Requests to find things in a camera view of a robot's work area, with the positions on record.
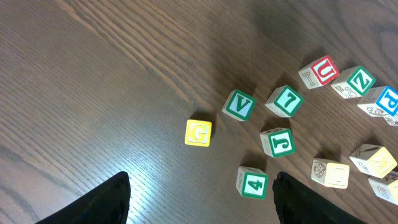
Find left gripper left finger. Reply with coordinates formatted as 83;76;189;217
37;171;131;224

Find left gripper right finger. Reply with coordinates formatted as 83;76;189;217
272;172;364;224

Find yellow C block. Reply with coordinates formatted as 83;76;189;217
311;158;349;189

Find green 4 block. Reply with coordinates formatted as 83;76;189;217
236;166;269;200

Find green J block left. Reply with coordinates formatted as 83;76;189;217
260;128;295;158

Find yellow K block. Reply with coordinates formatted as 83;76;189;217
349;144;397;179

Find green 7 block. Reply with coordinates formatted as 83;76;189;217
265;85;304;118

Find yellow block far left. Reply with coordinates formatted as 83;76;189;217
185;119;212;147

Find green V block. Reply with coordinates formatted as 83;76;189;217
222;89;257;121

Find red A block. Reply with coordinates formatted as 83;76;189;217
383;114;398;126

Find red U block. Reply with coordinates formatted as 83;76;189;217
298;55;340;89

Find blue P block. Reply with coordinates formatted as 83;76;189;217
357;86;397;117

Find green Z block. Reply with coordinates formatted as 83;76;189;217
331;66;376;99

